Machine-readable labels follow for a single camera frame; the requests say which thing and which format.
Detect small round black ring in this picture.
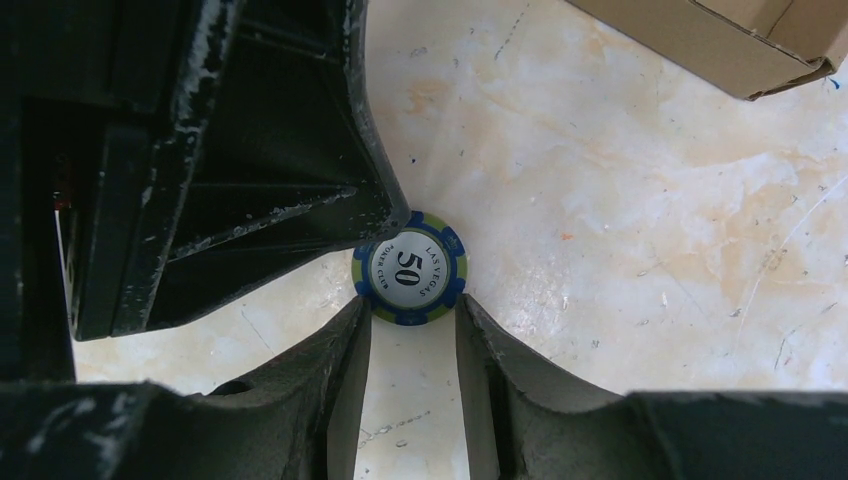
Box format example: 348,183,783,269
351,210,470,327

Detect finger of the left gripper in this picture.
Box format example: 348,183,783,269
70,1,410,341

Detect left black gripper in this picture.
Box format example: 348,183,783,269
1,1,219,382

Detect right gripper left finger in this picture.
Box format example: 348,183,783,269
1,297,371,479

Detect brown cardboard box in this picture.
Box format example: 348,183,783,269
574,0,847,101

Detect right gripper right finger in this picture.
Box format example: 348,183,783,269
455,294,847,479

